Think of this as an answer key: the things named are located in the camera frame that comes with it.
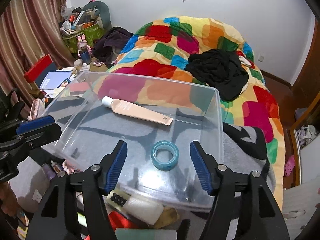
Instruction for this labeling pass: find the red pouch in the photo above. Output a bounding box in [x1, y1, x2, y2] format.
[108, 211, 139, 231]

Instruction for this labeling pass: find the teal cylinder bottle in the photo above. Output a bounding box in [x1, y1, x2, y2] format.
[115, 228, 177, 240]

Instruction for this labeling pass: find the blue tape roll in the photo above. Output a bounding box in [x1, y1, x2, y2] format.
[151, 140, 180, 171]

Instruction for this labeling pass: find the white tape roll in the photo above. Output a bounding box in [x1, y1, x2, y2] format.
[123, 195, 164, 225]

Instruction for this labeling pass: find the gold small item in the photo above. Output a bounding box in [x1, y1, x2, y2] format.
[152, 207, 180, 229]

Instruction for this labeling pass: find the beige cosmetic tube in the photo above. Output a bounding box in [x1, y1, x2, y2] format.
[101, 96, 173, 126]

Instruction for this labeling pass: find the blue white book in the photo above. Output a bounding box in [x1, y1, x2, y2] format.
[40, 70, 72, 90]

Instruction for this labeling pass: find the red flat box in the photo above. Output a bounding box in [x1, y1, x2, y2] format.
[24, 54, 53, 83]

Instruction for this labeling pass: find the grey black blanket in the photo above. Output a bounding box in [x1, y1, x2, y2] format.
[10, 122, 277, 240]

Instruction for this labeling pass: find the pink croc shoe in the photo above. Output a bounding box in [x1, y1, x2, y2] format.
[284, 155, 295, 177]

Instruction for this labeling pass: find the white suitcase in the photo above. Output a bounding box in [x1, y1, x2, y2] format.
[282, 177, 320, 239]

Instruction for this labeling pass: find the pink rabbit toy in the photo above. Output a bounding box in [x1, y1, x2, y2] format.
[77, 34, 92, 64]

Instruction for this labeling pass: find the clear plastic storage box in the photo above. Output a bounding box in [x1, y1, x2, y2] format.
[45, 72, 223, 212]

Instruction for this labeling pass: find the dark purple clothing pile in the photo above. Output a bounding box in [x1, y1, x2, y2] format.
[92, 27, 133, 67]

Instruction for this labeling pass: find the striped pink curtain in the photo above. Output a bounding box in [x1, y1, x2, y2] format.
[1, 0, 73, 105]

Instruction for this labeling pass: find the green cluttered storage box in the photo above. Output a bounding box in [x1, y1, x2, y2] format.
[60, 23, 105, 54]

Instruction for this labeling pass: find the black clothing pile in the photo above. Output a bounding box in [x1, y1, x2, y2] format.
[185, 49, 249, 101]

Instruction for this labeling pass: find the wooden door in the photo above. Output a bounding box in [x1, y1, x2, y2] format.
[291, 20, 320, 108]

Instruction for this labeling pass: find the green neck pillow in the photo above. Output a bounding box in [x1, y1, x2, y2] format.
[82, 1, 111, 30]

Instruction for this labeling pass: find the colourful patchwork quilt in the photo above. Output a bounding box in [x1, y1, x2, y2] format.
[109, 16, 285, 207]

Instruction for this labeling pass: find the wall socket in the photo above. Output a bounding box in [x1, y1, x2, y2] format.
[258, 55, 264, 62]

